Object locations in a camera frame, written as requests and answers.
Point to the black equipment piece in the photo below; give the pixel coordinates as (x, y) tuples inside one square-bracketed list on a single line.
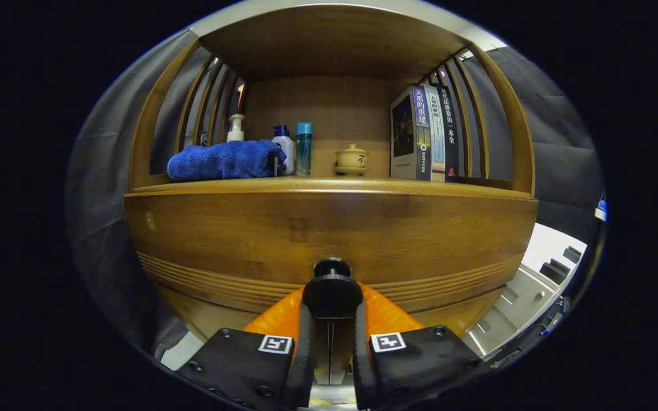
[(552, 321)]

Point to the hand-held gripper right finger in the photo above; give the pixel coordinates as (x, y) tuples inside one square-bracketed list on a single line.
[(362, 354)]

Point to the wooden cabinet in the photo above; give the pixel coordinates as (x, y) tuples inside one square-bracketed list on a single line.
[(329, 103)]

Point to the wooden drawer with black knob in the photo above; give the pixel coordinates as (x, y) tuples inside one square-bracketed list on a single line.
[(249, 240)]

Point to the beige lidded teacup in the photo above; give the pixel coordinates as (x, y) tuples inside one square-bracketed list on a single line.
[(352, 160)]

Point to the wooden countertop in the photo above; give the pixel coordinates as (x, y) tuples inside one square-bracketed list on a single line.
[(352, 184)]

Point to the small black block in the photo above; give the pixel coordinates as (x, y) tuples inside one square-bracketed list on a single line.
[(572, 254), (554, 272)]

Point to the white shelf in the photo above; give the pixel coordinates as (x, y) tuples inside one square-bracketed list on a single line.
[(601, 211)]

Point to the grey book with blue spine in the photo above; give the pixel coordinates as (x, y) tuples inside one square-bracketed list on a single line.
[(403, 137)]

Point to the white pump bottle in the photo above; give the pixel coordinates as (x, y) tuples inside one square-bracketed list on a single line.
[(236, 130)]

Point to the white bottle with blue cap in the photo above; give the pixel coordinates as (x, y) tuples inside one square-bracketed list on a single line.
[(287, 151)]

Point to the blue towel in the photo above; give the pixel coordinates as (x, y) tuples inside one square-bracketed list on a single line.
[(220, 161)]

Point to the book with black spine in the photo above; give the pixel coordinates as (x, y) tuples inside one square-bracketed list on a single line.
[(450, 137)]

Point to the teal cylindrical bottle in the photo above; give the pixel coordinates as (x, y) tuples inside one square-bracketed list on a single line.
[(304, 151)]

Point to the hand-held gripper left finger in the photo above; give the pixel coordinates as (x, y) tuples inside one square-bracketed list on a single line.
[(305, 354)]

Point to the book with pale spine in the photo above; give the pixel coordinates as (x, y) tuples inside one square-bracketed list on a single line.
[(436, 137)]

